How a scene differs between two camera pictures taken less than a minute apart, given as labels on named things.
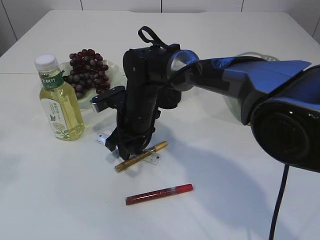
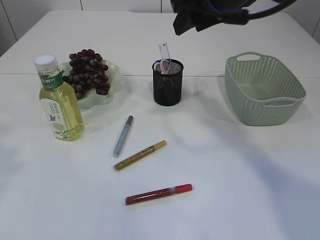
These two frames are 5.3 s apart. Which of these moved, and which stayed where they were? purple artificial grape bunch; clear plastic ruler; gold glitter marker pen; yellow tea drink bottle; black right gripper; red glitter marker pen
Moved: clear plastic ruler; black right gripper
Stayed: purple artificial grape bunch; red glitter marker pen; yellow tea drink bottle; gold glitter marker pen
